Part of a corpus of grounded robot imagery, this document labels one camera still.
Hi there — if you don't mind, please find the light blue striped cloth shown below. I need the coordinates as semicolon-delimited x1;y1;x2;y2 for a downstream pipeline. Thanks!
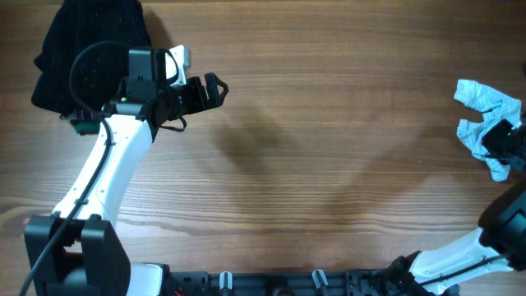
454;79;522;182

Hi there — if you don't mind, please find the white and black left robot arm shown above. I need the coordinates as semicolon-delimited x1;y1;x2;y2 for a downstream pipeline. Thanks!
21;46;228;295

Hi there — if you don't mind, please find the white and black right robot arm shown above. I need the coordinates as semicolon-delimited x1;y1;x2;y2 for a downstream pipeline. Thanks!
383;182;525;295

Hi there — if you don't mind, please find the striped folded garment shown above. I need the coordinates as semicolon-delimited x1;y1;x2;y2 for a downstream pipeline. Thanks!
59;109;100;121

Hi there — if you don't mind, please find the dark green folded garment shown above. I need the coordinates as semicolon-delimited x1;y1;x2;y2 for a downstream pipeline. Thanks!
72;121;100;136

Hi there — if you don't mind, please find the black knitted garment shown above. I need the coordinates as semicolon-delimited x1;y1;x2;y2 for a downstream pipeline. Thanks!
31;0;151;113

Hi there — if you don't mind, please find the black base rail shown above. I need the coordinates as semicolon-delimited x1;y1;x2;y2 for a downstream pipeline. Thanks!
162;269;429;296

